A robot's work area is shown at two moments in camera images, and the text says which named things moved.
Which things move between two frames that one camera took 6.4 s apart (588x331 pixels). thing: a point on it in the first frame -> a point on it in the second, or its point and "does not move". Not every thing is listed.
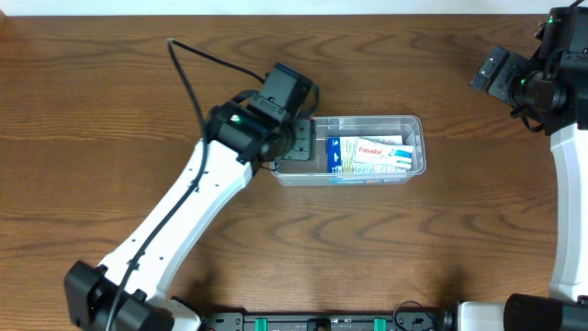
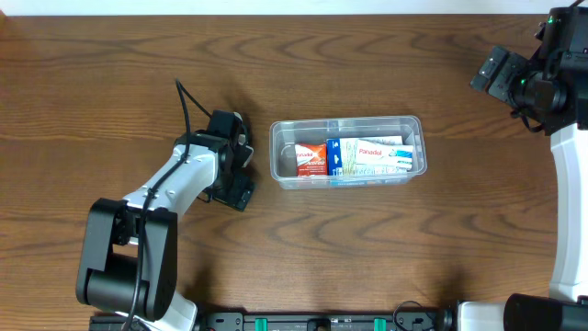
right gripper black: [498, 71] does not move
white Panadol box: [380, 153] does not move
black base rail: [328, 321] does not move
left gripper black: [300, 139] -> [240, 196]
